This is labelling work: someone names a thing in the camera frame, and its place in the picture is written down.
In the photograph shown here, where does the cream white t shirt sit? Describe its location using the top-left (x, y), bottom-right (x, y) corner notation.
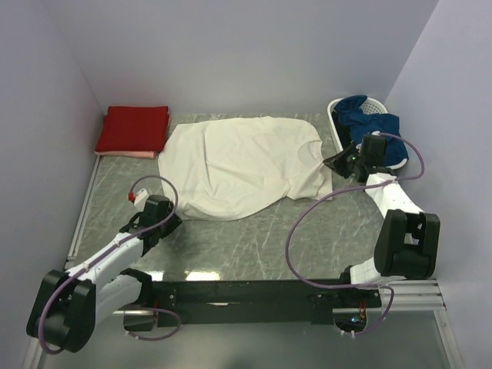
top-left (158, 116), bottom-right (332, 221)

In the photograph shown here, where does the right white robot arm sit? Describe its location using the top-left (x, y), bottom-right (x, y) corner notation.
top-left (323, 131), bottom-right (440, 307)

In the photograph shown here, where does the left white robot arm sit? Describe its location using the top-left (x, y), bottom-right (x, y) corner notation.
top-left (26, 195), bottom-right (181, 354)

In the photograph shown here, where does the crumpled blue t shirt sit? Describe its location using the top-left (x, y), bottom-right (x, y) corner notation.
top-left (331, 95), bottom-right (408, 169)

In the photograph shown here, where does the white plastic laundry basket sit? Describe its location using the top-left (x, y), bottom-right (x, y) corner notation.
top-left (324, 95), bottom-right (409, 179)

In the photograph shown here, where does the folded pink t shirt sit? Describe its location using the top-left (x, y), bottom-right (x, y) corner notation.
top-left (95, 115), bottom-right (169, 159)

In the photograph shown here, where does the folded red t shirt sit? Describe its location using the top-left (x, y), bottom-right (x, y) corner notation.
top-left (95, 106), bottom-right (169, 155)

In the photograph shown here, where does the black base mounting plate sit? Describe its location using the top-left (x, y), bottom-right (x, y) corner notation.
top-left (115, 274), bottom-right (385, 331)

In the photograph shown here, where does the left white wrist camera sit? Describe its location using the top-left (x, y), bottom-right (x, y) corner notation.
top-left (128, 188), bottom-right (150, 208)

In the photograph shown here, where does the aluminium extrusion rail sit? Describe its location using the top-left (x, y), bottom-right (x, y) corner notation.
top-left (389, 279), bottom-right (447, 311)

